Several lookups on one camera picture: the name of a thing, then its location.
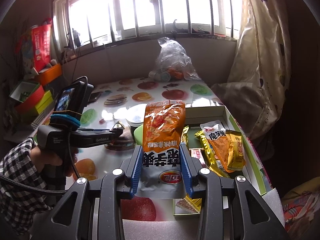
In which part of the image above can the pink white sesame candy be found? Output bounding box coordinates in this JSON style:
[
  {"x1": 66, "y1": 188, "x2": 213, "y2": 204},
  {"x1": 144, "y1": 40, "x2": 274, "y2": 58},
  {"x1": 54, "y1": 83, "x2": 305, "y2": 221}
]
[{"x1": 189, "y1": 148, "x2": 208, "y2": 168}]

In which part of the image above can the white red konjac snack pouch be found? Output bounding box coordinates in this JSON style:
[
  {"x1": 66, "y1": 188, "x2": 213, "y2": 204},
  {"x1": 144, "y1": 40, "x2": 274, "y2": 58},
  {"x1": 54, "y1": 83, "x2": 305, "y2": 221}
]
[{"x1": 136, "y1": 100, "x2": 185, "y2": 199}]

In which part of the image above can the green shallow cardboard box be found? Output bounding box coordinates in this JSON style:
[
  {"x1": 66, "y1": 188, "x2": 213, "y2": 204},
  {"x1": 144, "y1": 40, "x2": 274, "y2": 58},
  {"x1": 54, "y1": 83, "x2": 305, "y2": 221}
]
[{"x1": 173, "y1": 105, "x2": 273, "y2": 217}]

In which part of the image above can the gold yellow biscuit packet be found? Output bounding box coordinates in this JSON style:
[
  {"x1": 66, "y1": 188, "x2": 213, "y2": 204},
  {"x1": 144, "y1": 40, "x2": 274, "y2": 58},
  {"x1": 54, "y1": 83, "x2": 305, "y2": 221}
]
[{"x1": 226, "y1": 130, "x2": 246, "y2": 171}]

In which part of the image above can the white red nougat candy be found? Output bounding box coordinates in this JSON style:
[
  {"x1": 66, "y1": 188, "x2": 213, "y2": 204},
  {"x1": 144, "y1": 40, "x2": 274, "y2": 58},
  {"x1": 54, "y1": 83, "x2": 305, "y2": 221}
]
[{"x1": 175, "y1": 195, "x2": 202, "y2": 214}]

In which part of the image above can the long gold snack bar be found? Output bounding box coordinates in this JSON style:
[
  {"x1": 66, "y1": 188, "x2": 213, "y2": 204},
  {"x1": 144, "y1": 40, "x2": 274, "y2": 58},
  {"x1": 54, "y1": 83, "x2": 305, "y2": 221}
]
[{"x1": 181, "y1": 126, "x2": 189, "y2": 147}]

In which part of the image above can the orange white konjac snack pouch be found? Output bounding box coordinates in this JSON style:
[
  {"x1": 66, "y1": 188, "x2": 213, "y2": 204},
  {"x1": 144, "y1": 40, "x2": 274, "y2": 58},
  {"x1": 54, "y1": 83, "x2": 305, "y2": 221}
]
[{"x1": 200, "y1": 120, "x2": 234, "y2": 173}]

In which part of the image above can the left plaid sleeve forearm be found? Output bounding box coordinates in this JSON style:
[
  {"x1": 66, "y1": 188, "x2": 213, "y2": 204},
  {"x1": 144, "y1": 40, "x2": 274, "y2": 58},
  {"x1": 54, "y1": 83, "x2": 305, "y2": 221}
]
[{"x1": 0, "y1": 137, "x2": 54, "y2": 235}]

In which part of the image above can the person's left hand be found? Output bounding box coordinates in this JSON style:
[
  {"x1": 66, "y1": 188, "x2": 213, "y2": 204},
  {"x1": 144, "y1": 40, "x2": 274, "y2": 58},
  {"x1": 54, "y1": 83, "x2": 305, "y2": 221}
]
[{"x1": 30, "y1": 146, "x2": 79, "y2": 177}]

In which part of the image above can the striped black white box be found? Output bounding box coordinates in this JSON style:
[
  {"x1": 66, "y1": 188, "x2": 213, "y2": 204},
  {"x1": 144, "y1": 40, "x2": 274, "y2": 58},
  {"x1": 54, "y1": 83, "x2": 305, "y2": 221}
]
[{"x1": 30, "y1": 106, "x2": 54, "y2": 130}]

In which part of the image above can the green frosted jar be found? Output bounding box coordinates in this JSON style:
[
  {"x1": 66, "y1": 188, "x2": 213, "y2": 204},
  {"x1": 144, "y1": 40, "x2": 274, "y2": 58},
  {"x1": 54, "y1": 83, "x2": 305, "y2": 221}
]
[{"x1": 133, "y1": 125, "x2": 143, "y2": 145}]

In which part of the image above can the white-lidded dark jar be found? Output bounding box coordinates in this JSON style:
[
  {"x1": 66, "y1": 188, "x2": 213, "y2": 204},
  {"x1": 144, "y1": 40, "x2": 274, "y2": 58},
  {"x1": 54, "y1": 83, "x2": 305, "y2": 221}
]
[{"x1": 126, "y1": 103, "x2": 147, "y2": 128}]

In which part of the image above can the yellow green box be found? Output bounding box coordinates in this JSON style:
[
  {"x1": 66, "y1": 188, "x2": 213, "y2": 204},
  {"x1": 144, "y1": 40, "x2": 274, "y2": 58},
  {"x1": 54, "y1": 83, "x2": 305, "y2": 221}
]
[{"x1": 22, "y1": 90, "x2": 53, "y2": 116}]

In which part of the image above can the black smartphone on table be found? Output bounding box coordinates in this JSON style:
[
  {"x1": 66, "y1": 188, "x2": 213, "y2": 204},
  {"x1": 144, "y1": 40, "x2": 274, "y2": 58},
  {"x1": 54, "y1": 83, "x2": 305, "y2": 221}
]
[{"x1": 88, "y1": 92, "x2": 102, "y2": 104}]

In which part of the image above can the phone mounted on left gripper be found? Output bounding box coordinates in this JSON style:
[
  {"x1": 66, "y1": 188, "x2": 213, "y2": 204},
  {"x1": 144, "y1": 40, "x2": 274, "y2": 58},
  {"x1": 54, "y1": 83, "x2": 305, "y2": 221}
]
[{"x1": 53, "y1": 81, "x2": 94, "y2": 121}]

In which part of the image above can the red polka dot box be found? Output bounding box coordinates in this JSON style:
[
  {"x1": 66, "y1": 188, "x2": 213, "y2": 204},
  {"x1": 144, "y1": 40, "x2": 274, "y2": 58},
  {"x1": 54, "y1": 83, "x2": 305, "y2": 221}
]
[{"x1": 9, "y1": 81, "x2": 44, "y2": 114}]

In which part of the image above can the orange storage box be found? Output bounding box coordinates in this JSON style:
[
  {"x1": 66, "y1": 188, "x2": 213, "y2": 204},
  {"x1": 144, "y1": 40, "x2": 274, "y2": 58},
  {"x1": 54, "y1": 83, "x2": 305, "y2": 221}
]
[{"x1": 34, "y1": 63, "x2": 62, "y2": 86}]

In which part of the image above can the clear plastic bag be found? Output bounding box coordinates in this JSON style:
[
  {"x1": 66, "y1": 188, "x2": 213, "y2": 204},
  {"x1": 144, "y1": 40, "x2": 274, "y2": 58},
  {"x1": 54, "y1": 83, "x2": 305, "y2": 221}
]
[{"x1": 149, "y1": 37, "x2": 200, "y2": 82}]

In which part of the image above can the red gift bag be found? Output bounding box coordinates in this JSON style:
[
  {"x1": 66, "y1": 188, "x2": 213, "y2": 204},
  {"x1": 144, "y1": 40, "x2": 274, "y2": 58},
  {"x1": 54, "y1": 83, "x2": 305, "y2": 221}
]
[{"x1": 31, "y1": 18, "x2": 53, "y2": 72}]

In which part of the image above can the cream patterned curtain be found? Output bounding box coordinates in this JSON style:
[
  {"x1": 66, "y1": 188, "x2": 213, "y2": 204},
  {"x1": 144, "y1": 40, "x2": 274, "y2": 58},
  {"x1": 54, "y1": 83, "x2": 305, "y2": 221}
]
[{"x1": 212, "y1": 0, "x2": 291, "y2": 139}]

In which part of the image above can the colourful cloth lower right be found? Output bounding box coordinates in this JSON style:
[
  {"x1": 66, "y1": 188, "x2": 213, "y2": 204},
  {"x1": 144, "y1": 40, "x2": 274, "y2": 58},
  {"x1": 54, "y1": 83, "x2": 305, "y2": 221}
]
[{"x1": 281, "y1": 177, "x2": 319, "y2": 239}]

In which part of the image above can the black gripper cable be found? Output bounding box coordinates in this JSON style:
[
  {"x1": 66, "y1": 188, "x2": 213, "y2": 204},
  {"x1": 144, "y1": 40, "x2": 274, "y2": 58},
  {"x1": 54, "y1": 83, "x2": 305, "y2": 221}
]
[{"x1": 0, "y1": 75, "x2": 89, "y2": 196}]

